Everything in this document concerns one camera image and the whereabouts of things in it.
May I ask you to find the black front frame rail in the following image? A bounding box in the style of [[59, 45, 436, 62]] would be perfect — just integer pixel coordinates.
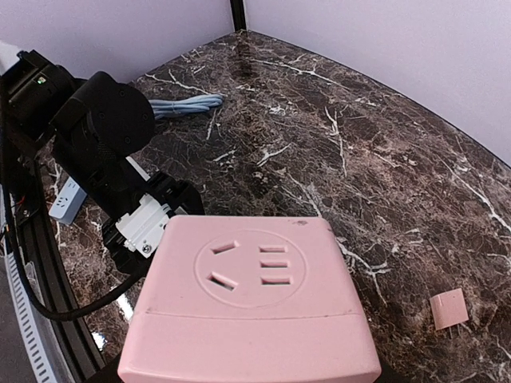
[[14, 160, 105, 382]]

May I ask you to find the small pink charger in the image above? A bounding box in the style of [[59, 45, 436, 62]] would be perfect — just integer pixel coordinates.
[[430, 288, 469, 330]]

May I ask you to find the white slotted cable duct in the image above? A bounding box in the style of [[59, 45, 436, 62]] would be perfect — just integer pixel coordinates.
[[0, 191, 59, 383]]

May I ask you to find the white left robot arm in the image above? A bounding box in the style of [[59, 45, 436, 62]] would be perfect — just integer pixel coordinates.
[[3, 51, 204, 274]]

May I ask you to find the light blue coiled power cable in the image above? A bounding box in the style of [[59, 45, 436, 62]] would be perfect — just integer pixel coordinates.
[[149, 93, 224, 120]]

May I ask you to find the pink cube socket adapter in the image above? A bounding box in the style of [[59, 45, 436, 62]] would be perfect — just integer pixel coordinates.
[[118, 215, 382, 382]]

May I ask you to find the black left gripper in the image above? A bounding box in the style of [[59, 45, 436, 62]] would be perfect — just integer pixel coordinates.
[[101, 172, 204, 274]]

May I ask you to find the black left frame post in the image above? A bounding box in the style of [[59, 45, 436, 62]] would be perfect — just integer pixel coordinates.
[[230, 0, 247, 31]]

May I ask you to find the blue small power strip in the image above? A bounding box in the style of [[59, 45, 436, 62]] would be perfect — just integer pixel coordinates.
[[49, 177, 87, 226]]

